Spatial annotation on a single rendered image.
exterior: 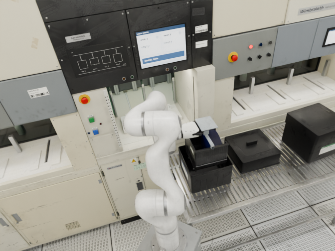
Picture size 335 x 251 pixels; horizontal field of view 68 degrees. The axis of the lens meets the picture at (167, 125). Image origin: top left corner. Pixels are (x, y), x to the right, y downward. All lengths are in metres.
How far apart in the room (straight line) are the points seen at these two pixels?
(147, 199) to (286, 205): 1.75
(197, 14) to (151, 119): 0.77
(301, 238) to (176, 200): 1.58
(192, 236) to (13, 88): 1.26
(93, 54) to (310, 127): 1.41
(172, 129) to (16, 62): 0.92
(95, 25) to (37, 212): 1.49
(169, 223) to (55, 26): 1.11
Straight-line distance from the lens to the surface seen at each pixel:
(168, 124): 0.94
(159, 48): 1.50
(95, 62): 1.48
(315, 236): 2.57
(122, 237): 2.46
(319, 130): 1.85
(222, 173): 1.62
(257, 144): 1.87
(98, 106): 1.61
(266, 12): 1.76
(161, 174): 1.05
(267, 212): 2.57
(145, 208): 1.15
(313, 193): 2.83
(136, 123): 0.96
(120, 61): 1.49
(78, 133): 1.71
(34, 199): 2.15
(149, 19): 1.45
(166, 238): 1.34
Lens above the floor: 2.10
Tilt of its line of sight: 38 degrees down
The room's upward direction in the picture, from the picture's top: 7 degrees counter-clockwise
